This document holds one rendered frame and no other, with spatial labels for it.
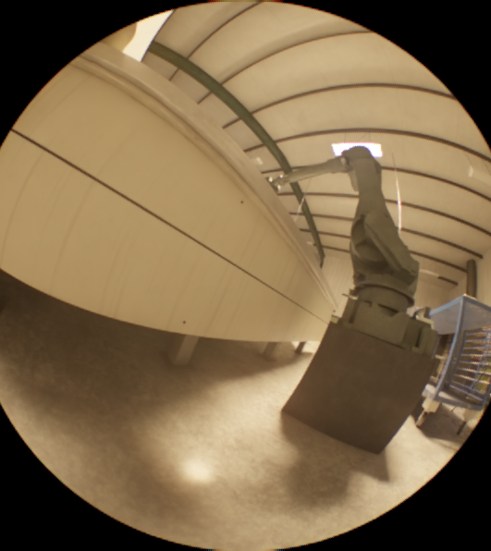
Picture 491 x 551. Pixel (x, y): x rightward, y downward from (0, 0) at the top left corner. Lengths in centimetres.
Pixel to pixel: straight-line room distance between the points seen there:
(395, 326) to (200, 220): 87
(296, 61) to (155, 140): 519
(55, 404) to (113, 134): 65
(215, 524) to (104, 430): 33
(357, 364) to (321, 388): 19
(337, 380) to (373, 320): 31
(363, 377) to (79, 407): 98
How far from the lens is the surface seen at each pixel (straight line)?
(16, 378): 62
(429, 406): 163
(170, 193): 44
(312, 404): 86
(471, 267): 1054
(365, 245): 109
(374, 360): 80
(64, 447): 50
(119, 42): 69
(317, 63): 543
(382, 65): 545
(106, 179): 43
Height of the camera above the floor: 46
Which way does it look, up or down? 6 degrees up
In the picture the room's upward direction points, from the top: 25 degrees clockwise
